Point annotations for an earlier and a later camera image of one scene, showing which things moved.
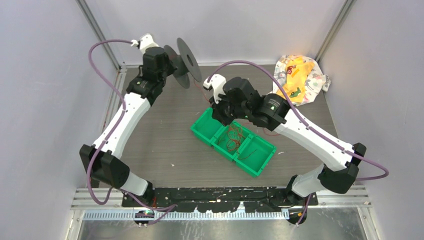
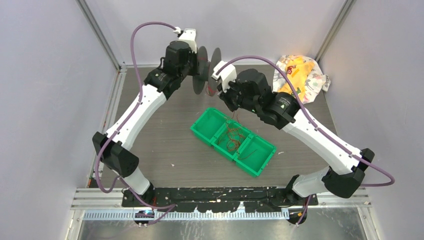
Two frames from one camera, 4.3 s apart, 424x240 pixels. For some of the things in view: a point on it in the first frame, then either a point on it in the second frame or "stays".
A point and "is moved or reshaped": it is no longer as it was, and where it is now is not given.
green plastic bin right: x=254 y=155 stays
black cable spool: x=185 y=63 is moved or reshaped
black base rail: x=222 y=199 stays
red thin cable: x=235 y=137 → x=212 y=93
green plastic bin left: x=206 y=127 stays
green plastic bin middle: x=230 y=139 stays
